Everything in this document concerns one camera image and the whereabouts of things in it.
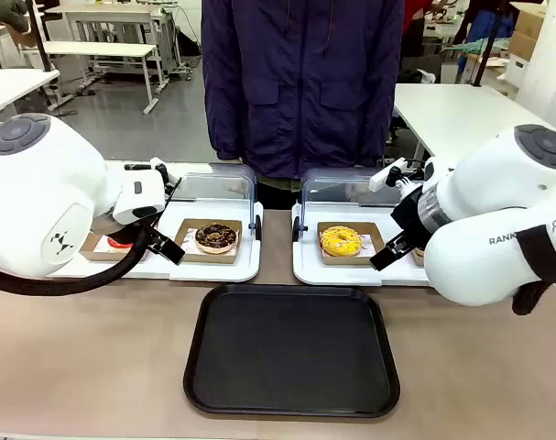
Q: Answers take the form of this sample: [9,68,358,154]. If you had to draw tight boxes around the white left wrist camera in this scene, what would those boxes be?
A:
[111,157,183,226]

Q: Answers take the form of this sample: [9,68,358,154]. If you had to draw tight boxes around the person in navy jacket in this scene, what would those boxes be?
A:
[200,0,405,181]

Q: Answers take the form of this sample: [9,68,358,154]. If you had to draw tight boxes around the black sleeved cable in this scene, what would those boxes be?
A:
[0,223,151,297]

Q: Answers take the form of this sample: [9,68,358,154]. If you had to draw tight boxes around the clear display case lid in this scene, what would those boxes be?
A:
[165,171,263,242]
[292,168,403,242]

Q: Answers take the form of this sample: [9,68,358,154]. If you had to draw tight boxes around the black plastic serving tray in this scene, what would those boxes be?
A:
[182,283,401,419]

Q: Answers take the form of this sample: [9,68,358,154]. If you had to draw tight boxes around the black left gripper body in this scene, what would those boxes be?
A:
[92,211,147,240]

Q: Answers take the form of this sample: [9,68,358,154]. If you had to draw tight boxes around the dark trousers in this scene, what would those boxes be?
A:
[256,175,302,211]

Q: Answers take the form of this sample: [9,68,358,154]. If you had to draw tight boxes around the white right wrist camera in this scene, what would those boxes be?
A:
[368,157,426,194]

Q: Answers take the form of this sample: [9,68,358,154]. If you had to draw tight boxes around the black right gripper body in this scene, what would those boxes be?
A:
[390,184,432,249]

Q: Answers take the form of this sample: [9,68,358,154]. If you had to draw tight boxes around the person in red top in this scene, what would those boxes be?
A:
[400,0,443,50]

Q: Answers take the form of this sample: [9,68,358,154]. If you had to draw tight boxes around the white box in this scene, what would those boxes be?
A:
[503,51,531,98]

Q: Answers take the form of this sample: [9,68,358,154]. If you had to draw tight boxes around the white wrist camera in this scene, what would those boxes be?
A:
[111,157,183,226]
[368,157,426,194]

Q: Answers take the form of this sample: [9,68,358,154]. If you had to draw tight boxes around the white bench table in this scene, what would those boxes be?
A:
[42,40,159,116]

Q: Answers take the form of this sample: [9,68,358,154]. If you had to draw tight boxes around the black strap on arm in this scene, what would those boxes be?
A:
[510,224,556,316]

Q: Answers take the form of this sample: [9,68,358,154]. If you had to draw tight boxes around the black pole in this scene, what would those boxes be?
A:
[470,0,513,88]
[24,0,55,73]

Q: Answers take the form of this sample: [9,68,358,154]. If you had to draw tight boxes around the yellow glazed donut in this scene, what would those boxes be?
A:
[320,225,365,259]

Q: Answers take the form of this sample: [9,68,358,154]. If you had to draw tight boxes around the chocolate sprinkled donut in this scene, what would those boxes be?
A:
[194,222,240,256]

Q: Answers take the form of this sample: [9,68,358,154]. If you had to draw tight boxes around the brown cardboard box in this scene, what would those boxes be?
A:
[507,1,550,61]

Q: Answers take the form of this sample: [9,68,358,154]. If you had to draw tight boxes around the white desk with frame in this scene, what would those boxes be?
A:
[43,3,190,79]

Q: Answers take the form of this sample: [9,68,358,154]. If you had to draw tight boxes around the white display case base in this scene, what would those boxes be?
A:
[51,199,264,283]
[291,201,438,288]

